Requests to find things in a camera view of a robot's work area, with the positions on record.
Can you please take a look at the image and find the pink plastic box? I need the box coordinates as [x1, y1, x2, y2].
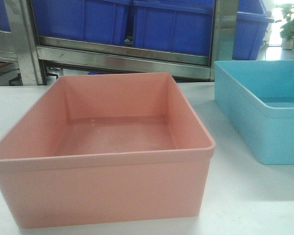
[0, 72, 215, 228]

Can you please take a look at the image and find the light blue plastic box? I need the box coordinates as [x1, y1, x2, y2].
[214, 60, 294, 165]

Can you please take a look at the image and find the blue crate middle on shelf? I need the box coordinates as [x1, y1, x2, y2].
[133, 0, 213, 56]

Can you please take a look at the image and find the blue crate on shelf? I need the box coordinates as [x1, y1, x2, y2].
[133, 0, 213, 56]
[31, 0, 132, 45]

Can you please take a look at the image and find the blue crate left on shelf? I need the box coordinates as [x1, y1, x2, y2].
[31, 0, 132, 45]

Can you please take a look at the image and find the green potted plant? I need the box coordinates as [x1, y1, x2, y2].
[276, 3, 294, 50]

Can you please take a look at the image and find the stainless steel shelf frame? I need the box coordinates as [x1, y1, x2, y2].
[0, 0, 239, 85]

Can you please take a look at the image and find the blue crate right behind post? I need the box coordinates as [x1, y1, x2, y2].
[232, 0, 274, 60]

